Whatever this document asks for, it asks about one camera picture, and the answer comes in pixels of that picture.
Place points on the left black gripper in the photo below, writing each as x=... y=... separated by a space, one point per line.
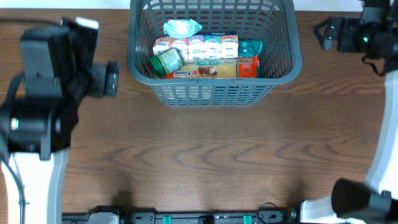
x=109 y=82

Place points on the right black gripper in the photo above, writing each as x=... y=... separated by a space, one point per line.
x=350 y=27

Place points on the green lidded jar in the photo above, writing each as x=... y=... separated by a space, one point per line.
x=166 y=62

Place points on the small teal packet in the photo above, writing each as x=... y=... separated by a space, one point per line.
x=181 y=28

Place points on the green coffee mix bag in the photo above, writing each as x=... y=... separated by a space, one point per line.
x=250 y=48

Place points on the orange spaghetti packet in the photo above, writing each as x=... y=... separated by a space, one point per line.
x=218 y=69

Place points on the multicolour tissue multipack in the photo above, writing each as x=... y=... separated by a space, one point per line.
x=216 y=45

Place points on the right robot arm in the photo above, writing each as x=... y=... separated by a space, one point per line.
x=374 y=34

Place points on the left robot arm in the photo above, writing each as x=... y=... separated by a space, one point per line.
x=40 y=112

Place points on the grey plastic basket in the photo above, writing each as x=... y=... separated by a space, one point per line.
x=272 y=21

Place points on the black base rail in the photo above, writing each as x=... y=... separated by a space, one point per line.
x=266 y=213

